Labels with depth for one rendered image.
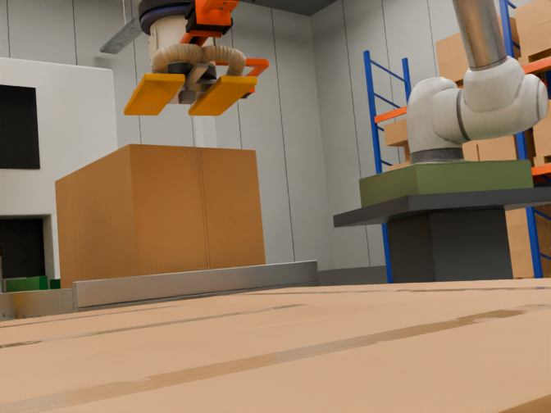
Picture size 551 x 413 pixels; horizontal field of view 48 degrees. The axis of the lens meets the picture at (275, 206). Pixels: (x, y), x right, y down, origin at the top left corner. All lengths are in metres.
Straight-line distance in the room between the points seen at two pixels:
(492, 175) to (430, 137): 0.22
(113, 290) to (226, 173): 0.48
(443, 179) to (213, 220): 0.62
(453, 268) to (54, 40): 10.29
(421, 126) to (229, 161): 0.57
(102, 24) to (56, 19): 0.83
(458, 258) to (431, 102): 0.46
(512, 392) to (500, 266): 1.56
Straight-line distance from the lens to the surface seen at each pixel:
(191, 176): 1.69
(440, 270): 1.75
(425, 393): 0.30
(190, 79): 1.66
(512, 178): 1.79
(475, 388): 0.30
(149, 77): 1.54
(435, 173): 1.66
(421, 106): 1.87
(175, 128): 11.98
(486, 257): 1.83
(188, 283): 1.58
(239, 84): 1.61
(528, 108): 1.79
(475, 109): 1.81
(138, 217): 1.61
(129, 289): 1.52
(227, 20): 1.50
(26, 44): 11.39
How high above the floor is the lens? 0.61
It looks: 5 degrees up
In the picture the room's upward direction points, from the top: 5 degrees counter-clockwise
